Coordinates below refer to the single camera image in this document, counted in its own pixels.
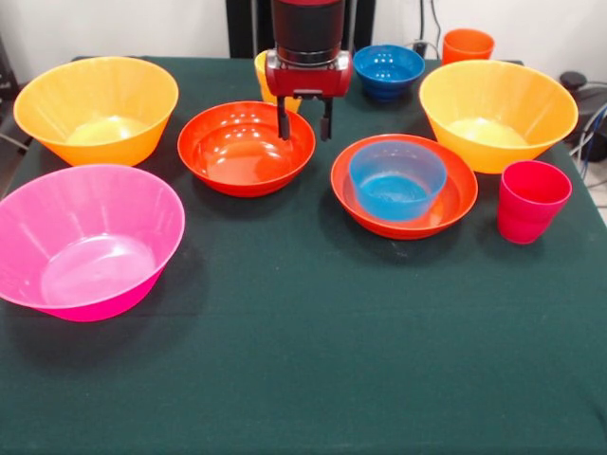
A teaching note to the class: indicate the large pink plastic bowl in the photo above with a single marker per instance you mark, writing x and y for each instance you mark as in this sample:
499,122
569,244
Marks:
95,213

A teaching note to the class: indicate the dark green tablecloth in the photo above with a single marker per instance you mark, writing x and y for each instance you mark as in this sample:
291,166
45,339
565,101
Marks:
303,355

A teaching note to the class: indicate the black wall plug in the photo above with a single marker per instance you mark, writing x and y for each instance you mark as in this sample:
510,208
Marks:
419,48

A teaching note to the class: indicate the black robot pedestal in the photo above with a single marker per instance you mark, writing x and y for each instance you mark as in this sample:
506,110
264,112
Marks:
246,28

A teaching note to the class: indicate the black chair base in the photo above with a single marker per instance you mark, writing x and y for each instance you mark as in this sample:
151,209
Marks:
574,79

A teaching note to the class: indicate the dark blue plastic bowl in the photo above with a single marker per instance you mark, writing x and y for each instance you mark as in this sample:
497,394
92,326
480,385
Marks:
386,76

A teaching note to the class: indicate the light blue translucent bowl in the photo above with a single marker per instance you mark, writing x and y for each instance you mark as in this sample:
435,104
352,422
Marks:
396,189

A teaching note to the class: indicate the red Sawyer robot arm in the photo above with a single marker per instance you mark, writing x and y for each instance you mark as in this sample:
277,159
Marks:
308,33

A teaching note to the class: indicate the crimson plastic cup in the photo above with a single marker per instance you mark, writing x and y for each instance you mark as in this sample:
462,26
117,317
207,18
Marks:
526,213

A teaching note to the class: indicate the yellow plastic cup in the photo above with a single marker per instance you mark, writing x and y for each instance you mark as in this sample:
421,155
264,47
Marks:
260,76

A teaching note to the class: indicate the orange plastic cup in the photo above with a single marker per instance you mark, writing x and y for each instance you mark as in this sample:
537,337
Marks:
467,47

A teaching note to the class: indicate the red plastic bowl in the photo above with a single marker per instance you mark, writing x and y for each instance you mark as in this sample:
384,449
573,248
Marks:
455,199
237,161

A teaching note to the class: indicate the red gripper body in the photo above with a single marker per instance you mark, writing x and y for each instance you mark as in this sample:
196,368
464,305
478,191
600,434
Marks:
308,78

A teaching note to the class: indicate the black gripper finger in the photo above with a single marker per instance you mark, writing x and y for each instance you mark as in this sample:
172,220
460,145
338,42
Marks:
326,123
283,123

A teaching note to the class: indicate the large orange plastic bowl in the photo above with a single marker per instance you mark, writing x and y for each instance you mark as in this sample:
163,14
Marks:
474,95
66,109

